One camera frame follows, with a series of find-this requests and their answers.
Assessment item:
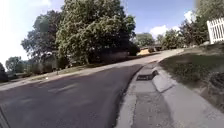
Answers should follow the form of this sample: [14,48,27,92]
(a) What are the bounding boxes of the dark bush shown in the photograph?
[207,71,224,90]

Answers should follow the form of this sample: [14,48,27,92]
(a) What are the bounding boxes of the white picket fence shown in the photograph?
[206,17,224,45]

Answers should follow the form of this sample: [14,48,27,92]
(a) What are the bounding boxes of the small round tree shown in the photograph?
[134,32,156,48]

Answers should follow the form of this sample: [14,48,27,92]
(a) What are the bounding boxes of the dark leafy tree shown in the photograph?
[20,9,65,73]

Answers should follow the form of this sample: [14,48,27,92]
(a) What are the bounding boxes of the pale concrete kerb gutter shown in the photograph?
[114,59,224,128]

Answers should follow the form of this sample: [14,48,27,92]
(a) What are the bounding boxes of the group of trees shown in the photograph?
[156,0,224,51]

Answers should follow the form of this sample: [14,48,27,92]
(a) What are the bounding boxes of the storm drain inlet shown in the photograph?
[136,68,160,82]

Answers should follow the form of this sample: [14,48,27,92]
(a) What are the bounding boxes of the grass lawn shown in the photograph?
[159,43,224,112]

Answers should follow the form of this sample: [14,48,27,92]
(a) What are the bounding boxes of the large leafy tree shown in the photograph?
[55,0,137,66]

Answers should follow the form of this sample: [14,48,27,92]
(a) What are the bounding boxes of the low dark trees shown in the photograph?
[0,55,25,84]

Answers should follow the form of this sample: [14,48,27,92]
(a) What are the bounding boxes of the grey asphalt road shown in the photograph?
[0,48,185,128]

